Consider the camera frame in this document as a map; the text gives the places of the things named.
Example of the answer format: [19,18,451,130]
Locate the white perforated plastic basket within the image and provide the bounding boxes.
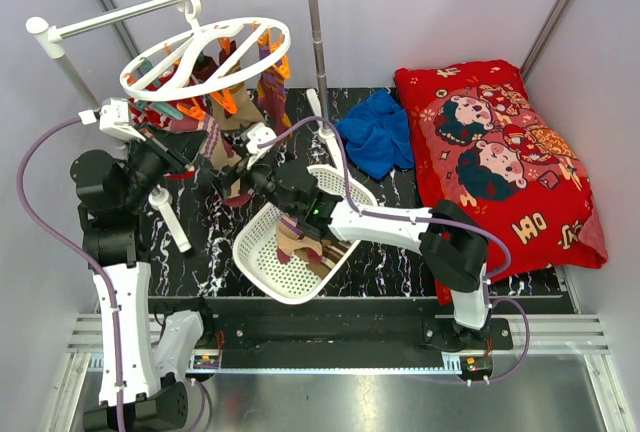
[233,162,360,305]

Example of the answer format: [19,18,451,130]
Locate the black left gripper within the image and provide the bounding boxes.
[122,120,209,209]

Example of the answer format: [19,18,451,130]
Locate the beige olive striped sock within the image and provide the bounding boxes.
[211,82,265,132]

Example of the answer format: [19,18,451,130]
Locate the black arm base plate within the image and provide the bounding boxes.
[207,297,515,374]

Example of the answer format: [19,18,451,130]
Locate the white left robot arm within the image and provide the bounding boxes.
[70,125,216,431]

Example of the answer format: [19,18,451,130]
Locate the white drying rack frame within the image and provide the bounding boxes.
[24,0,361,253]

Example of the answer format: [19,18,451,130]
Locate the teal plastic clip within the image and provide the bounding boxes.
[147,102,184,120]

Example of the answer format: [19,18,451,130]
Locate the blue towel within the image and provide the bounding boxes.
[336,90,415,180]

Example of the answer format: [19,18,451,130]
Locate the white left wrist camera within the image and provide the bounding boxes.
[78,98,146,142]

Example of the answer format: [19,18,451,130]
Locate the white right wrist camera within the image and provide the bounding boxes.
[240,123,276,155]

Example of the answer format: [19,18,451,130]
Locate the red cartoon print pillow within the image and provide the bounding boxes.
[394,59,608,280]

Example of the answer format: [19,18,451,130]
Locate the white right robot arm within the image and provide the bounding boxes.
[209,155,491,349]

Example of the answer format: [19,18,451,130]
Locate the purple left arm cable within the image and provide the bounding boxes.
[16,116,126,432]

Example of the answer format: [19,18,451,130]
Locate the purple striped sock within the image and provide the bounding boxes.
[257,63,291,135]

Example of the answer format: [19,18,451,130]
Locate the red white santa sock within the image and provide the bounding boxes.
[129,99,200,132]

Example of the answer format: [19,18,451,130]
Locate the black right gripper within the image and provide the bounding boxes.
[203,144,299,219]

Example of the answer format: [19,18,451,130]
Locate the white round clip hanger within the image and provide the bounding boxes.
[118,0,292,102]

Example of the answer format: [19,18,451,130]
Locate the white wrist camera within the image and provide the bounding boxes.
[78,98,146,142]
[240,123,276,155]

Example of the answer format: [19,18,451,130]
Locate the maroon beige sock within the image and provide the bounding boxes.
[276,216,323,264]

